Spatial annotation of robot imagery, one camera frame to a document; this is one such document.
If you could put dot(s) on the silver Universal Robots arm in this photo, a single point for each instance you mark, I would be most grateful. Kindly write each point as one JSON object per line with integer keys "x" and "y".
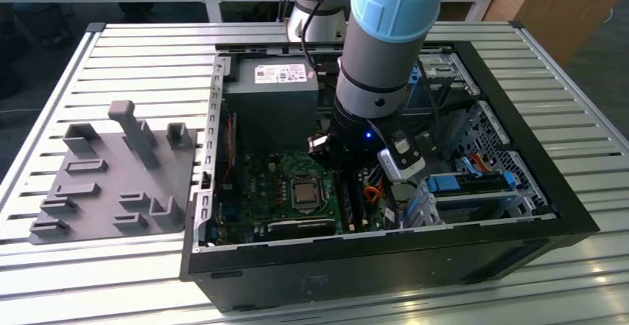
{"x": 374, "y": 63}

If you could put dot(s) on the black installed RAM stick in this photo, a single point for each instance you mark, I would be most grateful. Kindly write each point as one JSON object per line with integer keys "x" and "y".
{"x": 360, "y": 201}

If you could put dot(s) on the silver CPU in socket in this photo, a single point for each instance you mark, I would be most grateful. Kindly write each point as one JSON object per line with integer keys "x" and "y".
{"x": 306, "y": 194}

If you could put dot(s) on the grey power supply unit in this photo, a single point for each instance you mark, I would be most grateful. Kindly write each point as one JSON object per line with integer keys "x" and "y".
{"x": 271, "y": 107}

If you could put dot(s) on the blue disk carrier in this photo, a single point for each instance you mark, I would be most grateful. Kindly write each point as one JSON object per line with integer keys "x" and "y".
{"x": 444, "y": 185}

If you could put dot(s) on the green motherboard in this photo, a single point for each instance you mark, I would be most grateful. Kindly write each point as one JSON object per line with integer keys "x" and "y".
{"x": 266, "y": 199}

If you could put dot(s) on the metal drive cage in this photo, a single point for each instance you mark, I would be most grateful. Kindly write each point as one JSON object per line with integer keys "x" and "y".
{"x": 447, "y": 78}

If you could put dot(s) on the black graphics card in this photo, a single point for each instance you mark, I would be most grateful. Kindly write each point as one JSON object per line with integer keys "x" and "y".
{"x": 302, "y": 227}

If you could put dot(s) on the black open PC case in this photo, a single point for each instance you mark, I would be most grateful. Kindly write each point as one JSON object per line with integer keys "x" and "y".
{"x": 394, "y": 266}

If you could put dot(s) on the grey plastic parts rack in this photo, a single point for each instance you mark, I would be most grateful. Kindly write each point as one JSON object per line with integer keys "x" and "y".
{"x": 123, "y": 185}

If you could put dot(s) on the wooden cabinet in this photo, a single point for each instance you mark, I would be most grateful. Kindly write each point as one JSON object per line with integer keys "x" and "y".
{"x": 566, "y": 8}

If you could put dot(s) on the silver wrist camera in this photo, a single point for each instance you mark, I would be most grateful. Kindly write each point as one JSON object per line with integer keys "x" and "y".
{"x": 400, "y": 159}

